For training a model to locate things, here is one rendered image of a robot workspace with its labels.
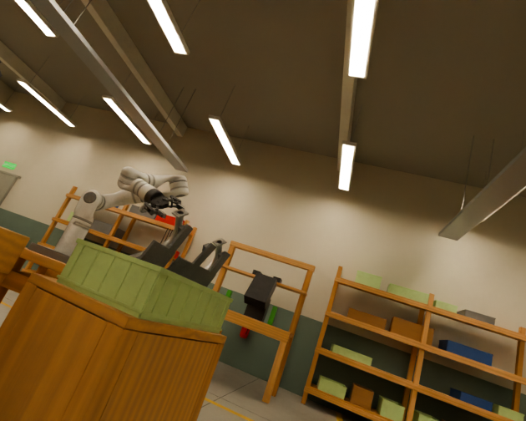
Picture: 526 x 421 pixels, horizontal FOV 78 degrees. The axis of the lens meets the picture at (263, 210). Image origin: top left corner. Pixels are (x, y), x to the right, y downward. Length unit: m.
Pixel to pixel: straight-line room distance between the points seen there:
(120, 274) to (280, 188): 6.01
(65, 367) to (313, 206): 5.99
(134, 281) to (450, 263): 6.14
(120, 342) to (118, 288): 0.18
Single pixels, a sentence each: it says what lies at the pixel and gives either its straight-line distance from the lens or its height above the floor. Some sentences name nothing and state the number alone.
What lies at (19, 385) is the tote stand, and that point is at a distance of 1.37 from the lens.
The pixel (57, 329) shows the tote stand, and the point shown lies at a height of 0.67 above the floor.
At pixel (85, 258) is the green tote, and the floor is 0.90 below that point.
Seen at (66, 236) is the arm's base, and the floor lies 0.96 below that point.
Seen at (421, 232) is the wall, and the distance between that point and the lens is 6.84.
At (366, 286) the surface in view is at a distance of 5.79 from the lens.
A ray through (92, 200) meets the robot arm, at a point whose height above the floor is 1.16.
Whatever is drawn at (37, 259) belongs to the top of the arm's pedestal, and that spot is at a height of 0.83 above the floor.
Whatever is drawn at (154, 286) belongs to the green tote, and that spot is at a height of 0.89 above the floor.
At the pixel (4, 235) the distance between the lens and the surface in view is 1.48.
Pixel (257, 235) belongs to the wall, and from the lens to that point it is 6.72.
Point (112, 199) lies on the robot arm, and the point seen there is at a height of 1.21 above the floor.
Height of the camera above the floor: 0.91
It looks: 18 degrees up
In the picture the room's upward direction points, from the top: 21 degrees clockwise
